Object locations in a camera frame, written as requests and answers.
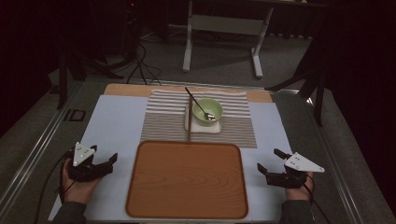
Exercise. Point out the black metal stand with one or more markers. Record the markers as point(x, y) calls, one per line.
point(63, 90)
point(319, 102)

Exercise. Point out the white table frame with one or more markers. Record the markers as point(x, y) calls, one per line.
point(224, 25)

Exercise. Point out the striped placemat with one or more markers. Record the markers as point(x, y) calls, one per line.
point(162, 124)

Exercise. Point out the green bowl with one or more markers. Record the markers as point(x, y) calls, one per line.
point(214, 107)

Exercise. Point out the brown wooden tray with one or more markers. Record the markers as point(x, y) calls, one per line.
point(186, 180)

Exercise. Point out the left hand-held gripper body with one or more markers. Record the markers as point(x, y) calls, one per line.
point(81, 155)

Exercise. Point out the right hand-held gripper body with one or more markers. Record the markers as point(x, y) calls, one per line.
point(303, 164)

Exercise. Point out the black floor socket box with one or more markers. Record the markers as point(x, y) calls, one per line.
point(75, 115)

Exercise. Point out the metal spoon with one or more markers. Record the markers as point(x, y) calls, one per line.
point(199, 105)

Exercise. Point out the light blue table mat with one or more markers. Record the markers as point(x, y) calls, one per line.
point(115, 124)

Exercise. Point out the person's right hand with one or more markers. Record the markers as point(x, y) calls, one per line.
point(299, 194)

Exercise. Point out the person's left hand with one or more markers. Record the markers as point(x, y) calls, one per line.
point(81, 191)

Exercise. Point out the dark equipment tower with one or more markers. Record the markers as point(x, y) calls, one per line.
point(131, 28)

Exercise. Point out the white square plate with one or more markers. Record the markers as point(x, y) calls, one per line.
point(202, 129)

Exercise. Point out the metal floor rail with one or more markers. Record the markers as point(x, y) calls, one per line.
point(337, 174)
point(34, 149)

